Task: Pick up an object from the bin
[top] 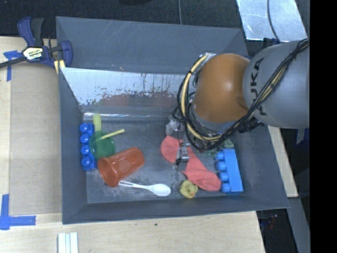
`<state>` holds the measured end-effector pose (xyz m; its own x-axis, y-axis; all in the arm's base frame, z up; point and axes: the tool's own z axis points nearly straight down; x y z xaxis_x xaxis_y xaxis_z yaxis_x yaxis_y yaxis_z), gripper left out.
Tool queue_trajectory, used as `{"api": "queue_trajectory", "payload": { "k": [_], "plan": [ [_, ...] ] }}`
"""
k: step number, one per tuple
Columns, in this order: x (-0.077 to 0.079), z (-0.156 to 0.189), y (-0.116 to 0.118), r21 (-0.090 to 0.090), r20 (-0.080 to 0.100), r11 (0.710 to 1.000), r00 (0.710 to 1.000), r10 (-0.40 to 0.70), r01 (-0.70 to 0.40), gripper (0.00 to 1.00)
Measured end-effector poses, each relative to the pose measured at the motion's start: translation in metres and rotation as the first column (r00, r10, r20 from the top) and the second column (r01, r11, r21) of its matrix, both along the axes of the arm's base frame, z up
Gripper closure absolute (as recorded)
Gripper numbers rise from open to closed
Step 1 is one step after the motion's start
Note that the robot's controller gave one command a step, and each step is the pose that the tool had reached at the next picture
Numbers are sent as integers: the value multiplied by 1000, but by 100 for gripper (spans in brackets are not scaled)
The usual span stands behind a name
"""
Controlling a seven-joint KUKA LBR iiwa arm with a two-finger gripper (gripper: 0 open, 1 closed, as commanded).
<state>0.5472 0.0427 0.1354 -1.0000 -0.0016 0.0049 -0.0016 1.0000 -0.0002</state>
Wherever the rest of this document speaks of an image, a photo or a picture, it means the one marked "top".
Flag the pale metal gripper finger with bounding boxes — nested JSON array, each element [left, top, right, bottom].
[[182, 147, 190, 171], [175, 147, 185, 167]]

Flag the red-pink cloth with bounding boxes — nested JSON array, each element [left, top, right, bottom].
[[160, 135, 222, 192]]

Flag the yellow rubber duck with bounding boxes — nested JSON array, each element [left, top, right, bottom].
[[180, 179, 199, 200]]

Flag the white plastic spoon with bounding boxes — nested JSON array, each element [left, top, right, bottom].
[[118, 180, 172, 197]]

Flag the light blue studded toy brick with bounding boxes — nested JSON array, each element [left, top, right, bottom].
[[214, 148, 244, 194]]

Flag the orange clear plastic cup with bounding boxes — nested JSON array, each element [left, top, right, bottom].
[[97, 147, 146, 188]]

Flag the yellow drinking straw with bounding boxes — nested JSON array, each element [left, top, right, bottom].
[[100, 129, 125, 141]]

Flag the green plastic cup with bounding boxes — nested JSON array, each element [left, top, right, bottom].
[[89, 130, 117, 160]]

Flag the pale green plastic stick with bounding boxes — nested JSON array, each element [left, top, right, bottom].
[[92, 113, 102, 133]]

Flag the grey metal bin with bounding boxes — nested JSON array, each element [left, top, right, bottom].
[[55, 16, 291, 225]]

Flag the dark blue studded toy brick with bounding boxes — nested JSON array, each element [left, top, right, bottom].
[[78, 122, 98, 171]]

